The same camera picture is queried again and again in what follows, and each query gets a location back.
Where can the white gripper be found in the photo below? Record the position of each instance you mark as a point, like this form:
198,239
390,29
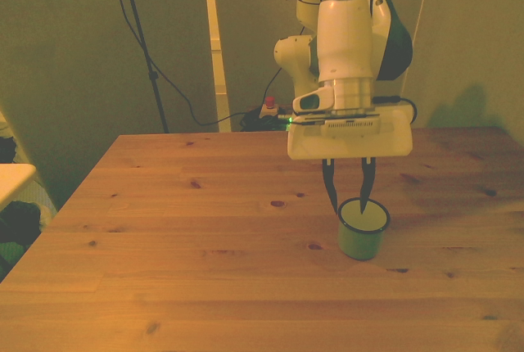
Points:
389,139

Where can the green enamel mug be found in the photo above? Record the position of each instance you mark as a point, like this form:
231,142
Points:
360,241

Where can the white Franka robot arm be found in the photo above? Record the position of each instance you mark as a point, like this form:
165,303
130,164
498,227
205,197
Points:
346,41

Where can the red emergency stop button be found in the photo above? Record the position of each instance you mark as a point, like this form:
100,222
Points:
269,102

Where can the black tripod stand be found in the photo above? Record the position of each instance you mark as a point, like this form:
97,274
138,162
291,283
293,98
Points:
141,41

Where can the white side table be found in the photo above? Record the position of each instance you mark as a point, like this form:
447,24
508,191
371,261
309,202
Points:
14,182

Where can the white door frame strip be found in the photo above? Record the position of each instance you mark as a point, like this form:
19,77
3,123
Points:
216,41

